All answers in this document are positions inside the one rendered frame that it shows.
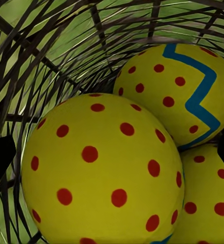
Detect wicker basket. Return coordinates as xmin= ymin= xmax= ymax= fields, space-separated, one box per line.
xmin=0 ymin=0 xmax=224 ymax=244

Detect easter egg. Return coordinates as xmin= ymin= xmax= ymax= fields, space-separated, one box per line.
xmin=167 ymin=142 xmax=224 ymax=244
xmin=112 ymin=44 xmax=224 ymax=151
xmin=21 ymin=93 xmax=185 ymax=244

